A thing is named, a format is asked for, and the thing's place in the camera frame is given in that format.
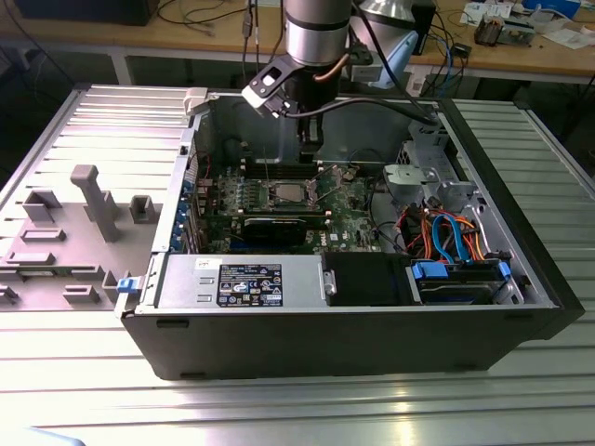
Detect wooden desk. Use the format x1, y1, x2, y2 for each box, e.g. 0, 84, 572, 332
0, 0, 595, 87

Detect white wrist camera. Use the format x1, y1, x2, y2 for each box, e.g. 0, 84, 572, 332
240, 59, 299, 120

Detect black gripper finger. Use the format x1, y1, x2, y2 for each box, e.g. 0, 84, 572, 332
298, 117, 324, 165

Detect grey power supply unit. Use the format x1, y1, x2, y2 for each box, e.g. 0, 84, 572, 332
156, 254, 325, 311

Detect copper coloured cable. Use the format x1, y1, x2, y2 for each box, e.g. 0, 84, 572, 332
313, 54, 349, 85

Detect white paper sheets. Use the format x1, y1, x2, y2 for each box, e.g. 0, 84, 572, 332
541, 25, 595, 50

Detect green RAM stick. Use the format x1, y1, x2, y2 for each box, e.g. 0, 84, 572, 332
235, 204, 330, 224

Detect perforated metal drive cage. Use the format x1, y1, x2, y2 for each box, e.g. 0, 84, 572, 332
400, 115, 483, 213

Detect copper heat sink cooler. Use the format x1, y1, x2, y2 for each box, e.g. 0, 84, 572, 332
473, 12, 502, 47

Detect black graphics card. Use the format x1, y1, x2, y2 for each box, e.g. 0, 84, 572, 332
241, 214, 311, 248

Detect silver CPU chip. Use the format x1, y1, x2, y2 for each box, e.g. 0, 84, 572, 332
276, 184, 306, 203

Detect hard disk in blue carrier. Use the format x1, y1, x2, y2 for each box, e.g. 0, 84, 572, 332
407, 259, 513, 307

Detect black computer box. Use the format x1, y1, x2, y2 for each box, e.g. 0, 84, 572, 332
16, 0, 153, 28

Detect green motherboard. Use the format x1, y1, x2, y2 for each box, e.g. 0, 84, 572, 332
192, 160, 390, 256

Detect white case latch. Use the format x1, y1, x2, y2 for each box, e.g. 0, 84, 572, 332
182, 86, 211, 116

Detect black PC case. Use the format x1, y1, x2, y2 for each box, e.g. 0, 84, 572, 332
113, 86, 586, 383

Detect white booklet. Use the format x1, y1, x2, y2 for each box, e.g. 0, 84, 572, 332
459, 1, 494, 25

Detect blue data wire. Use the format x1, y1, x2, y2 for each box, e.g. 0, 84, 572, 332
430, 212, 455, 261
445, 213, 473, 265

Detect black camera cable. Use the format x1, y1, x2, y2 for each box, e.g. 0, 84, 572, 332
278, 95, 441, 126

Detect thick black cable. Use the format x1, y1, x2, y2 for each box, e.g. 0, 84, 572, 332
368, 175, 413, 256

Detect thin black cable loop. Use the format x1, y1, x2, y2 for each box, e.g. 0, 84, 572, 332
348, 147, 390, 164

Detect silver metal drive bracket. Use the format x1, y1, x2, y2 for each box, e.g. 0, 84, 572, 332
382, 162, 442, 206

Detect grey parts rack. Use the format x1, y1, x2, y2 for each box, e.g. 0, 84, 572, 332
0, 164, 163, 313

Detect blue network cable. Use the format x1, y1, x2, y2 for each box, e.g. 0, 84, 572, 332
443, 27, 461, 94

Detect grey metal drive part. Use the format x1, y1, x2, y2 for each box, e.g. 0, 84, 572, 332
500, 9, 536, 46

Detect orange data wire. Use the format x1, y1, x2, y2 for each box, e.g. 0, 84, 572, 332
403, 208, 438, 256
457, 212, 489, 261

